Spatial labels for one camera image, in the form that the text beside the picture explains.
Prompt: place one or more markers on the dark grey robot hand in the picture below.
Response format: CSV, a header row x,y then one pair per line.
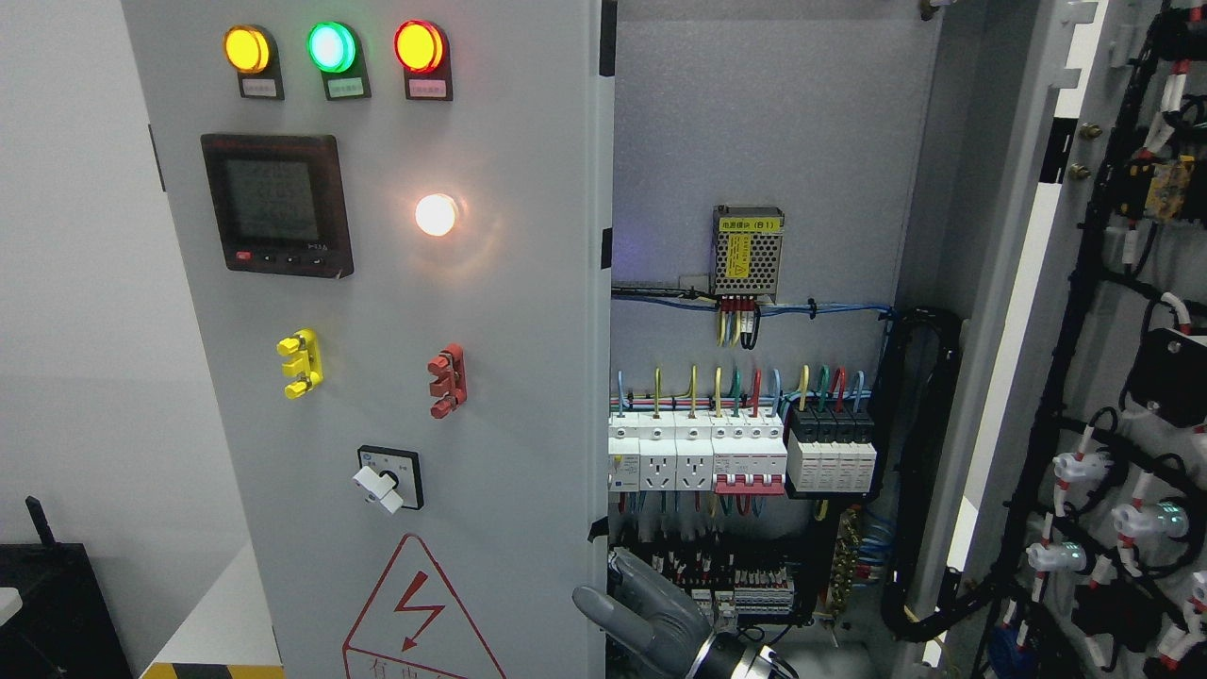
x,y
648,615

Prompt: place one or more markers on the grey cabinet door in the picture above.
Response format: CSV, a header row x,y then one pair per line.
x,y
516,126
1054,504

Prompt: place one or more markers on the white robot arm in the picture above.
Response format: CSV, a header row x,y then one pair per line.
x,y
729,656

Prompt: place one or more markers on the black relay terminal row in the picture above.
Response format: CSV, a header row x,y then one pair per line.
x,y
737,583

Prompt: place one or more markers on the white socket breaker row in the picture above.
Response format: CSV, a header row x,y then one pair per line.
x,y
669,450

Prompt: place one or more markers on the brass terminal bar right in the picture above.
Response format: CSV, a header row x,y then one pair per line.
x,y
847,545

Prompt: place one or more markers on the red electric warning sticker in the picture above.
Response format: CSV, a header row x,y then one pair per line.
x,y
414,625

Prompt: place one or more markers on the black white surge protector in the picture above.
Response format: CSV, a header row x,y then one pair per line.
x,y
830,455

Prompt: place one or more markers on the red terminal connector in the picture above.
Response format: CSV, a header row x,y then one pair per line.
x,y
449,386

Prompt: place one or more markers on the metal mesh power supply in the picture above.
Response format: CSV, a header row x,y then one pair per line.
x,y
747,243

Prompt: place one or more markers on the yellow terminal connector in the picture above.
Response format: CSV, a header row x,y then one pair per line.
x,y
301,362

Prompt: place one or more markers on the white glowing indicator lamp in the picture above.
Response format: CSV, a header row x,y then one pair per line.
x,y
436,214

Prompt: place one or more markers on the black digital power meter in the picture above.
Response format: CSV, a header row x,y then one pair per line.
x,y
279,203

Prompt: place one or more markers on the black box with antenna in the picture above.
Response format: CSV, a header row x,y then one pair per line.
x,y
62,628

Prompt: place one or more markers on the red indicator lamp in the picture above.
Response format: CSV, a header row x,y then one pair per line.
x,y
420,46

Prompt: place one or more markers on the green indicator lamp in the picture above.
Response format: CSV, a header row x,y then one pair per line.
x,y
332,46

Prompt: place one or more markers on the yellow indicator lamp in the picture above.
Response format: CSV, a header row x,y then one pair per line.
x,y
248,49

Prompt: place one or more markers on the red handled circuit breaker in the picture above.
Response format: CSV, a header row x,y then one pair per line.
x,y
749,456

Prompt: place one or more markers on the white rotary selector switch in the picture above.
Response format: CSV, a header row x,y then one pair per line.
x,y
390,478

